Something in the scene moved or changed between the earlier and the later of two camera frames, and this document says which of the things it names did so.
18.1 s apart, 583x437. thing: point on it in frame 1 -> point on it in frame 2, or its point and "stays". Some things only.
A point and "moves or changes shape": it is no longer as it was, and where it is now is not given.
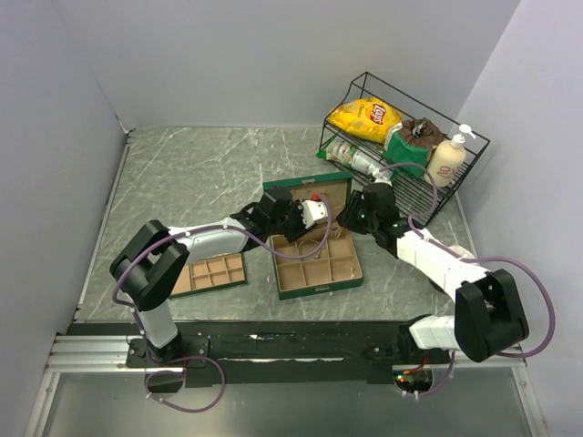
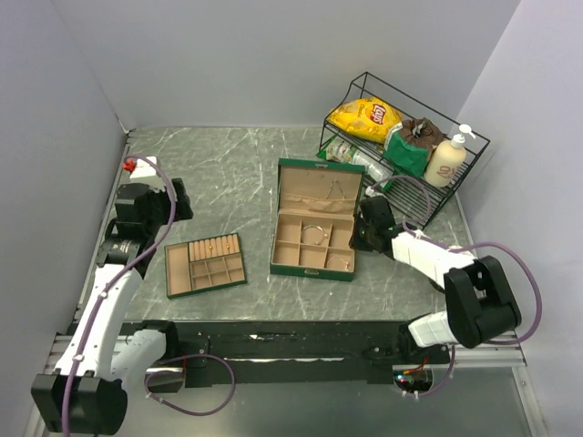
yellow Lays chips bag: (366, 117) stays
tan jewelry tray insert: (212, 273) stays
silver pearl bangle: (307, 247) moves or changes shape
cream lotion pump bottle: (448, 158) stays
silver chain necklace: (337, 231) -> (332, 187)
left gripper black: (301, 230) -> (182, 210)
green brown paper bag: (408, 147) stays
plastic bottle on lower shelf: (356, 156) stays
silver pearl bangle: (342, 270) -> (339, 257)
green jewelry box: (339, 265) moves or changes shape
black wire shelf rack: (383, 133) stays
